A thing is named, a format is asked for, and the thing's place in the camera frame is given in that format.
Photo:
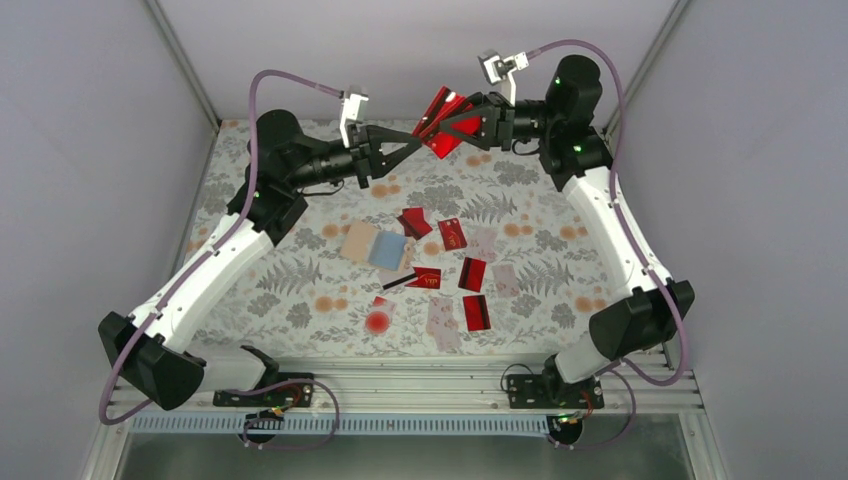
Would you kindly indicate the red VIP card centre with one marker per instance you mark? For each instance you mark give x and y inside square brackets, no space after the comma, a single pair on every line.
[426,278]

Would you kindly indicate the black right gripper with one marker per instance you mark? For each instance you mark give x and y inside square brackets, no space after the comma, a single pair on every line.
[497,119]

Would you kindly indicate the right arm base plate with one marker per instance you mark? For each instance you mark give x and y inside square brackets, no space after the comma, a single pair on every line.
[533,391]

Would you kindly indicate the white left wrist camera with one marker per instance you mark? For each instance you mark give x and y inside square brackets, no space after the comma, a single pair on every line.
[354,102]

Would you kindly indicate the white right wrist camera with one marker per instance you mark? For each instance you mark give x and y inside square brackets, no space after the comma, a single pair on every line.
[499,71]

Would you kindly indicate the red magnetic stripe card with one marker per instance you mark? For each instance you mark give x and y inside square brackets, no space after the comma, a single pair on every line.
[472,274]

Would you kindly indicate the red vip card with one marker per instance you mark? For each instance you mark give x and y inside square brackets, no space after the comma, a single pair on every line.
[426,278]
[452,234]

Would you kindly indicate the red VIP card upper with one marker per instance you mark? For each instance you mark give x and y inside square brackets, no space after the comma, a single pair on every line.
[452,234]

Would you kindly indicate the white card black stripe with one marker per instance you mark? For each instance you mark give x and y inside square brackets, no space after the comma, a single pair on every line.
[392,279]

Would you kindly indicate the red stripe card lower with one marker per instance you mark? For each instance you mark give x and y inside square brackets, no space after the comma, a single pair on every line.
[476,313]

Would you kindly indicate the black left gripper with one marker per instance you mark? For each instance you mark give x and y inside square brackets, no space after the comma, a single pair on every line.
[366,150]

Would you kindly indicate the white floral card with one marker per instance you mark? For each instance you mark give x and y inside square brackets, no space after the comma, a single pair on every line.
[506,282]
[442,326]
[481,244]

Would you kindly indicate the grey slotted cable duct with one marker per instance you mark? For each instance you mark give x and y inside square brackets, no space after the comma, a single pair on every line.
[348,424]

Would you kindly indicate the white floral card right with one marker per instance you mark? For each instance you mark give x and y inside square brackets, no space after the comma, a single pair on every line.
[506,282]

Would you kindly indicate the white floral card lower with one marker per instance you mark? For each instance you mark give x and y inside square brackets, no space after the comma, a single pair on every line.
[442,326]

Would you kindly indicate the white card red circle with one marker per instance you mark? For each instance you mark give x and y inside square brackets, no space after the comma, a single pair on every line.
[379,316]

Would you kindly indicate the white floral card upper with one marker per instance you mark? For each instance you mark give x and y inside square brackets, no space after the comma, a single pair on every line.
[481,244]

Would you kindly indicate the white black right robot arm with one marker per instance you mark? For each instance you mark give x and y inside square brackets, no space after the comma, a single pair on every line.
[648,305]

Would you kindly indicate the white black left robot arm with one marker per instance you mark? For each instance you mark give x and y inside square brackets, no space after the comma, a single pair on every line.
[148,348]

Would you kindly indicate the beige leather card holder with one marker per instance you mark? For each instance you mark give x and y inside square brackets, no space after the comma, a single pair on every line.
[367,244]

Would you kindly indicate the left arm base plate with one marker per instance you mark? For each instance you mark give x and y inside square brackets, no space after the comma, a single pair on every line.
[284,390]

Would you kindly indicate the aluminium rail frame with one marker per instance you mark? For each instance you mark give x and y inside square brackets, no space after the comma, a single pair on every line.
[469,385]

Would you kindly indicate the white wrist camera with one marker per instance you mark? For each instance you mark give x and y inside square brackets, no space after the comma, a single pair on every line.
[499,71]
[354,102]

